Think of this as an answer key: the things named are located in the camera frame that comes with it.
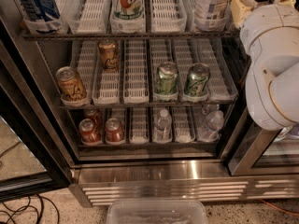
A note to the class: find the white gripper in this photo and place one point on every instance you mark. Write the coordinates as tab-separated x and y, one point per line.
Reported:
261	21

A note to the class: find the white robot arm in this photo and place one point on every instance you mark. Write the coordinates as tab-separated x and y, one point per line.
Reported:
272	85

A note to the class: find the white blue labelled bottle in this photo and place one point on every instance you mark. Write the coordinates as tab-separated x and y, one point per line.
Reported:
209	15

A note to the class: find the water bottle right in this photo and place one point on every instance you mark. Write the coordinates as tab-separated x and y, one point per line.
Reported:
211	122

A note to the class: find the water bottle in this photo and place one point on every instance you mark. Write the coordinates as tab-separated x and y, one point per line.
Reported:
211	122
162	127

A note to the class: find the water bottle centre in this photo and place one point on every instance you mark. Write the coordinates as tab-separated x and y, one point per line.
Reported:
162	127

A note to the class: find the blue white bottle far left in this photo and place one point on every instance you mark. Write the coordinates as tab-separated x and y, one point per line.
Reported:
43	16

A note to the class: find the steel fridge vent grille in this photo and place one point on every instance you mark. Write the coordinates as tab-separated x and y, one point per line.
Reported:
203	190

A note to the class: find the fridge open glass door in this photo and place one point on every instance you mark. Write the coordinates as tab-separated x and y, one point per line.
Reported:
19	116

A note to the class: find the green can right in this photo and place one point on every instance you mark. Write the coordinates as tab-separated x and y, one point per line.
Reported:
197	78

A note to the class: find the green can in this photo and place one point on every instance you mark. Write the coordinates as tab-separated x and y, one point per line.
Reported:
166	80
197	78

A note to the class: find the green can left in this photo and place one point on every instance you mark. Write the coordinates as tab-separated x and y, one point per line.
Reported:
166	80

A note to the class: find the gold can rear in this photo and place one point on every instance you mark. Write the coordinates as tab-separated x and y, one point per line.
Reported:
109	54

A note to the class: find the gold can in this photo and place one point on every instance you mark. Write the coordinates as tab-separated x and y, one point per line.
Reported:
109	54
71	86

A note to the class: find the red can front right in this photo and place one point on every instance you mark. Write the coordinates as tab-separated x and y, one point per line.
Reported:
114	131

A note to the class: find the red can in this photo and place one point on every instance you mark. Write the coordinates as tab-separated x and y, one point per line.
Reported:
89	132
114	131
94	114

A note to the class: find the red can rear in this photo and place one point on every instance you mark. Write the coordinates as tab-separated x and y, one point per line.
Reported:
94	114

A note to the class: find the gold can front left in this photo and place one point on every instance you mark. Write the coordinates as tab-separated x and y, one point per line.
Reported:
71	86

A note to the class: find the red can front left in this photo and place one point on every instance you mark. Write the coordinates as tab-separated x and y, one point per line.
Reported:
89	132

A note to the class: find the clear plastic bin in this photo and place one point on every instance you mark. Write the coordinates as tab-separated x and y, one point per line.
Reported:
156	211

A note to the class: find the top wire shelf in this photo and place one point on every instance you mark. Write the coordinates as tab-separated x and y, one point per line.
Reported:
183	35

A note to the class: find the wire shelf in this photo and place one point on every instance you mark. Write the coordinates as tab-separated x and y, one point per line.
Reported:
152	104
183	35

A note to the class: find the middle wire shelf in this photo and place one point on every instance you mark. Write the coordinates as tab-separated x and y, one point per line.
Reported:
152	104

